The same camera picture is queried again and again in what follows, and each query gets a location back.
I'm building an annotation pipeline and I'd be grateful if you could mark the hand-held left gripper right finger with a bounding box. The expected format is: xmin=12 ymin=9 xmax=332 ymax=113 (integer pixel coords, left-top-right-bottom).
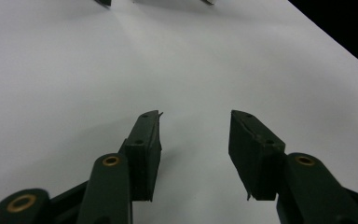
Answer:
xmin=228 ymin=109 xmax=287 ymax=202

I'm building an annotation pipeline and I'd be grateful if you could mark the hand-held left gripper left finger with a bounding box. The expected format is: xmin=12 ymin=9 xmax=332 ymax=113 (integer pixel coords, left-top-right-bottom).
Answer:
xmin=124 ymin=109 xmax=164 ymax=203

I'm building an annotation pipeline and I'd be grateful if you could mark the white board sheet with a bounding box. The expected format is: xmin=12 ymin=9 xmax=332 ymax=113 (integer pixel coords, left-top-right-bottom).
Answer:
xmin=0 ymin=0 xmax=358 ymax=224

